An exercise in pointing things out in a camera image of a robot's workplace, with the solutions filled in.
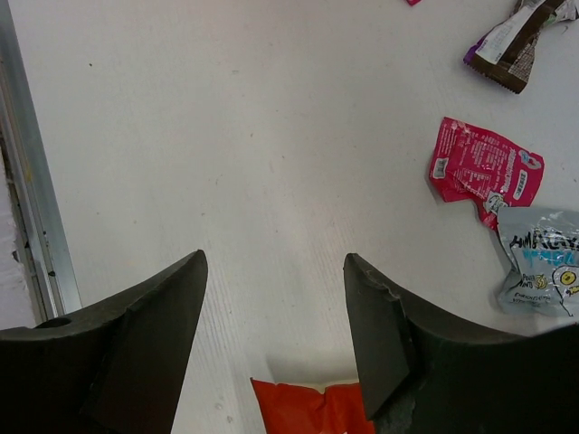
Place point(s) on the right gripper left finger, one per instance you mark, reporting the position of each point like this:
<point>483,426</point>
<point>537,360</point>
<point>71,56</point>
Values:
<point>117,366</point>

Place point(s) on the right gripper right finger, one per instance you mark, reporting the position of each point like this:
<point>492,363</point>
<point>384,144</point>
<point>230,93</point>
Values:
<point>424,370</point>

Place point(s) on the red chips bag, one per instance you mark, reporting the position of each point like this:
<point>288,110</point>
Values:
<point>295,409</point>

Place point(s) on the grey Himalaya mint packet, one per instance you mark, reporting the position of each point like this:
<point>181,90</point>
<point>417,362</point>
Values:
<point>542,246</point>

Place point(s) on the pink snack packet right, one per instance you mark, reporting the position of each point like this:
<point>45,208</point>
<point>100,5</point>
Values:
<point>473,163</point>

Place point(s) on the brown chocolate wrapper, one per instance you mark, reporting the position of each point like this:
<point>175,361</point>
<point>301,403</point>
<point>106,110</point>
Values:
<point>506,54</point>

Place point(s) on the aluminium front rail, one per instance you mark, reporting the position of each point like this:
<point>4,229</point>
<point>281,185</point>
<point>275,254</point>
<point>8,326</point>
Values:
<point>41,244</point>

